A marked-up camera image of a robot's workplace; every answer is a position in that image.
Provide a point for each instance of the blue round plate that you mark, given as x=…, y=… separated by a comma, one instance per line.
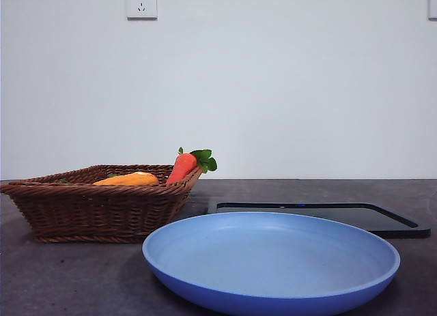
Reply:
x=269, y=261

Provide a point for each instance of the white wall socket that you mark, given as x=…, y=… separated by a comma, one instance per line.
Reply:
x=433, y=3
x=142, y=3

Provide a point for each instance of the yellow-orange toy corn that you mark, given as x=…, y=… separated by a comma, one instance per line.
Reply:
x=133, y=179

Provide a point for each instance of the brown wicker basket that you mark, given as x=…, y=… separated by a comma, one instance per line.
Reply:
x=95, y=213

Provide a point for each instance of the orange toy carrot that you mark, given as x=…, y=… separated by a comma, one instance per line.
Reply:
x=182, y=167

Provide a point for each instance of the green toy chili pepper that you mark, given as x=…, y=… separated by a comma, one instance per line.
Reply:
x=63, y=181

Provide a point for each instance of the black rectangular tray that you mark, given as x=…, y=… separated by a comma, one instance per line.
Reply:
x=385, y=220

